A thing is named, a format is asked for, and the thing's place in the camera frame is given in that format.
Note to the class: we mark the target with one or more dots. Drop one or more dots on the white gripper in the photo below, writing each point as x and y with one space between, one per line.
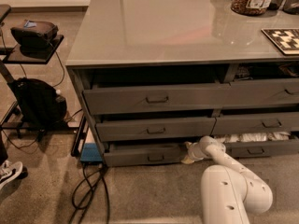
195 152

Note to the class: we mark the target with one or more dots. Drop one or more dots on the grey drawer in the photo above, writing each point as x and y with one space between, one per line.
263 84
146 152
158 98
263 148
256 121
139 129

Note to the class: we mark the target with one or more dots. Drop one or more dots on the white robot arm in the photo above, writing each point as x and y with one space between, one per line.
229 190

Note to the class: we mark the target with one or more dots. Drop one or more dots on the white items in drawer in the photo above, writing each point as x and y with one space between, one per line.
252 137

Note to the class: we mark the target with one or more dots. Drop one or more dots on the grey cabinet with glossy top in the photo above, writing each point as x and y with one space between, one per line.
165 42

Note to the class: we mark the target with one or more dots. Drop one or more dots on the blue box on floor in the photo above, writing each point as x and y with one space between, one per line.
90 153

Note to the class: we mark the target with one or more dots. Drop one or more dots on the black white patterned board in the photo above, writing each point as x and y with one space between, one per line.
286 40

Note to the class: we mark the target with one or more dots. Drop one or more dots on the black backpack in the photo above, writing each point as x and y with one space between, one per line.
39 102

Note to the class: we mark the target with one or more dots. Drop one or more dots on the black white sneaker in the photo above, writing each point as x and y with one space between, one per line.
10 171

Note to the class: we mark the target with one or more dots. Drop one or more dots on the black side stand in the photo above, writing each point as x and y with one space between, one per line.
14 119

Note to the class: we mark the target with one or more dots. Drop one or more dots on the blue cloth on pouch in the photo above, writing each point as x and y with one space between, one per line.
29 24

